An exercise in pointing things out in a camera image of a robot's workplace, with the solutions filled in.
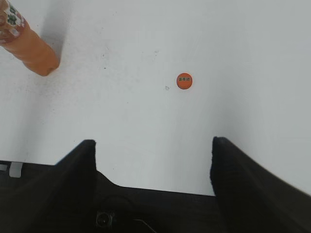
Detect orange bottle cap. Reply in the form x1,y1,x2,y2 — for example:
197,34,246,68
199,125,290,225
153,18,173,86
176,73,193,90

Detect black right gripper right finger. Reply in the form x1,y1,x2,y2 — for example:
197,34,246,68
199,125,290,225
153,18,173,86
210,137,311,233

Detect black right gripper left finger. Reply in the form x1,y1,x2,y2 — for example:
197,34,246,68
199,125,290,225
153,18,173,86
0,140,97,233

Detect orange Mirinda soda bottle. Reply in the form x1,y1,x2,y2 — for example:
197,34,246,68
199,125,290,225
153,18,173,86
0,0,59,76

